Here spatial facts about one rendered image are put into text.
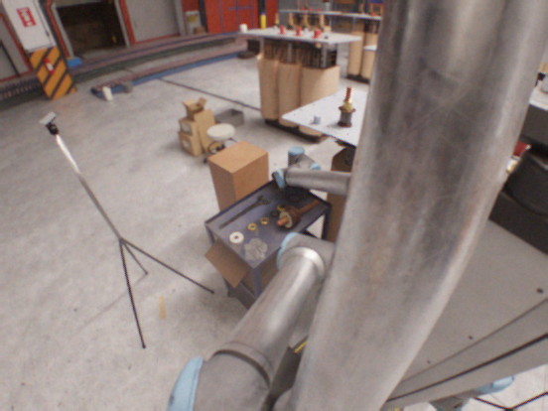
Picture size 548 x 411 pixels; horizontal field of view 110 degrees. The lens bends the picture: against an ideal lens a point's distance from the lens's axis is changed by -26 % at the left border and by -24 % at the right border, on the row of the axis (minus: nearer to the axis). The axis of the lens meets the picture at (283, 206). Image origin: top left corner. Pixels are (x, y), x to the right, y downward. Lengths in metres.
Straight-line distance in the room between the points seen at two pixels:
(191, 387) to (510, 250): 0.45
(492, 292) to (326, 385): 0.30
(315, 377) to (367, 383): 0.04
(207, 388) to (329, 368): 0.23
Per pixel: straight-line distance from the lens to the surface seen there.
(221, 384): 0.40
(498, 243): 0.38
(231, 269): 1.38
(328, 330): 0.18
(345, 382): 0.21
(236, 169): 1.79
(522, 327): 0.46
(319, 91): 3.54
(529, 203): 0.34
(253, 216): 1.48
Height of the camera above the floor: 1.94
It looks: 44 degrees down
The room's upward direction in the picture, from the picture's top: straight up
